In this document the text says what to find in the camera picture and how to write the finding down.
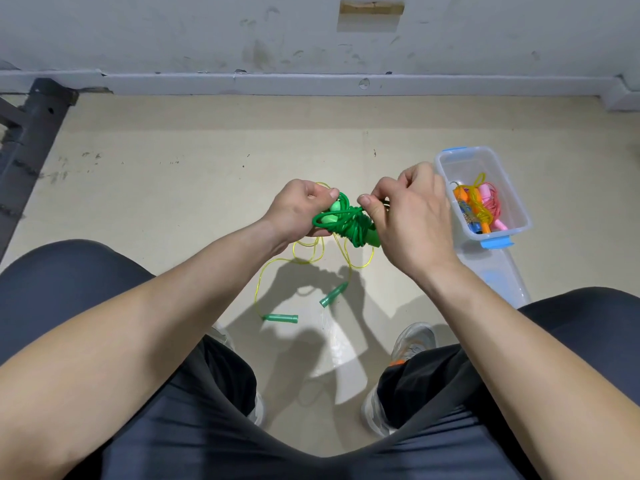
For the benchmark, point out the person's left hand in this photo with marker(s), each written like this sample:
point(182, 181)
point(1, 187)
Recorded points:
point(295, 210)

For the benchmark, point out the person's right hand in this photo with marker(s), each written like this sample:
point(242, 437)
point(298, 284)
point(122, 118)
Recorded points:
point(418, 227)

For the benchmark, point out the clear storage box blue latches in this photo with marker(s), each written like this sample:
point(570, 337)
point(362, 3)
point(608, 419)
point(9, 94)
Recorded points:
point(495, 170)

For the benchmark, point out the person's right forearm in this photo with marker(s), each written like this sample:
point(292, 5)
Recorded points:
point(540, 375)

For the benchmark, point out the person's left forearm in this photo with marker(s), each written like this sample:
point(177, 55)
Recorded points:
point(100, 355)

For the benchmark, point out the clear plastic box lid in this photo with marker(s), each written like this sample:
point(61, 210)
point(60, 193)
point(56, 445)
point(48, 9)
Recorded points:
point(505, 280)

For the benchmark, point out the grey right shoe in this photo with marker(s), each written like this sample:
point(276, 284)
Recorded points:
point(412, 340)

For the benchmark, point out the grey shoe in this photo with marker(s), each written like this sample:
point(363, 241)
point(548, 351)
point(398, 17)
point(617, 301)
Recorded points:
point(258, 405)
point(412, 340)

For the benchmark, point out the grey left shoe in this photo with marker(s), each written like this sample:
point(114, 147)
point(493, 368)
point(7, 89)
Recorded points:
point(258, 405)

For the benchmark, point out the black shorts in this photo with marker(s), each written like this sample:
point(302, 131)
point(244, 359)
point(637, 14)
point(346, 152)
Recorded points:
point(50, 285)

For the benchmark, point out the small wooden wall block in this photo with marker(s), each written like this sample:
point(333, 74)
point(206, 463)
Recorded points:
point(372, 8)

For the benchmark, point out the black metal rack frame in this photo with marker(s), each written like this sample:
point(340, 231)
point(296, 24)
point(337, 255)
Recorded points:
point(25, 145)

